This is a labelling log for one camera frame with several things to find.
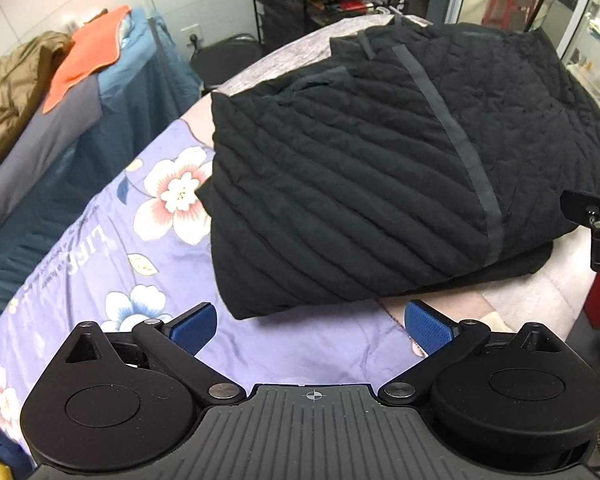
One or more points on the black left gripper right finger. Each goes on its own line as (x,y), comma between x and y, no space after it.
(498,399)

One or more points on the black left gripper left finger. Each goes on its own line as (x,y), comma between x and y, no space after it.
(120,400)

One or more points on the black quilted jacket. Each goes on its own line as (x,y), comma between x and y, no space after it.
(412,158)

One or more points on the floral purple bed sheet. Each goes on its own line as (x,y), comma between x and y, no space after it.
(128,258)

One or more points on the blue covered side bed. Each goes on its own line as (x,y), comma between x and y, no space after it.
(65,157)

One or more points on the olive green puffer jacket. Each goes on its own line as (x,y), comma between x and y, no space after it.
(25,76)

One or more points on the black round chair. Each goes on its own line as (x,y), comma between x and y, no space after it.
(220,62)

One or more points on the orange cloth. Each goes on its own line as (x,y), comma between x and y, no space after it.
(96,45)

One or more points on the white wall socket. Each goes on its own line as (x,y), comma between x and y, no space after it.
(193,35)

